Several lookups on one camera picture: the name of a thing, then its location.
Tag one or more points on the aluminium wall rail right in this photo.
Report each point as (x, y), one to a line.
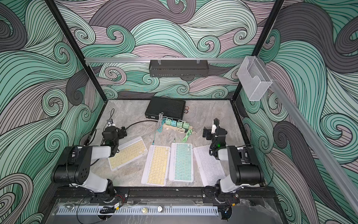
(337, 173)

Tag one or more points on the black flat box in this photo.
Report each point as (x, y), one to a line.
(172, 108)

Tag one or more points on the green keyboard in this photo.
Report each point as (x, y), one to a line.
(181, 163)

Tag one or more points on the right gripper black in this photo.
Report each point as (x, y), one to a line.
(210, 133)

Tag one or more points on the aluminium wall rail back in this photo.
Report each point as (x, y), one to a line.
(148, 59)

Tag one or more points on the white slotted cable duct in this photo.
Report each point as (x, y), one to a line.
(144, 210)

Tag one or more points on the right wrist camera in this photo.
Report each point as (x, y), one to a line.
(215, 125)

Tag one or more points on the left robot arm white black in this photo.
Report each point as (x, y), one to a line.
(73, 166)

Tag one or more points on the wooden power strip green plugs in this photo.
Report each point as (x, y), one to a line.
(177, 125)

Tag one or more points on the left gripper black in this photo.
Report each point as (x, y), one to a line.
(121, 132)

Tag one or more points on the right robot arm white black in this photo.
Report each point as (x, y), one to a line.
(244, 168)

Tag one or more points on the yellow keyboard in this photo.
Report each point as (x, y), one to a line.
(156, 166)
(127, 153)

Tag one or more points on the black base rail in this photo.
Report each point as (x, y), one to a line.
(201, 194)

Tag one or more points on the aluminium wall rail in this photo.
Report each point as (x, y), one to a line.
(148, 59)
(337, 173)

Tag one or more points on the black wall tray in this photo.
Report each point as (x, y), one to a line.
(183, 68)

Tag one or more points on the white keyboard far right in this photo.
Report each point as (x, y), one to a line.
(210, 169)

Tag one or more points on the clear acrylic wall holder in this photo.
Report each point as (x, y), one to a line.
(254, 77)

